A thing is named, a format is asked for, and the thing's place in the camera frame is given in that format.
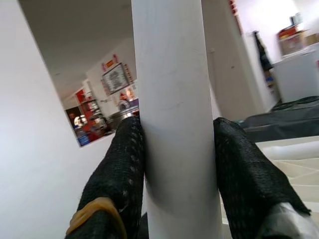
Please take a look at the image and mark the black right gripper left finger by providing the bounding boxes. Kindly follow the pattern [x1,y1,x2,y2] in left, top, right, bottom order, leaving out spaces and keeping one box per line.
[65,116,147,239]

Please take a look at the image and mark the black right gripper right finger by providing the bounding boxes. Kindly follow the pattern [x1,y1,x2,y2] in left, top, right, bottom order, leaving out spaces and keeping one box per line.
[212,117,312,239]

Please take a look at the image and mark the white plastic children table top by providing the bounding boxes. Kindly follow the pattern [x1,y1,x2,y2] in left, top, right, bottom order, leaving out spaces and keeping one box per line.
[220,138,319,226]

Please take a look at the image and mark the red shelf unit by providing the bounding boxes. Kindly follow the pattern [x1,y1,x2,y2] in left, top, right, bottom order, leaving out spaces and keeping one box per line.
[74,87,107,141]

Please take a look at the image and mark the white box appliance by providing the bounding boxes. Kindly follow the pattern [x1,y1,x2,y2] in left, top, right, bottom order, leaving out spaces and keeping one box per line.
[272,46,319,104]

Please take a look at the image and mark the black hanging garment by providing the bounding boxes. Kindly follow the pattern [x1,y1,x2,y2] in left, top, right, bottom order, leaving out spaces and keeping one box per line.
[253,30,274,73]

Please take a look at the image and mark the framed wall menu board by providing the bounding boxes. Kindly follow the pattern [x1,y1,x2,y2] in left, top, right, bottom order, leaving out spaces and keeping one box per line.
[101,61,130,96]

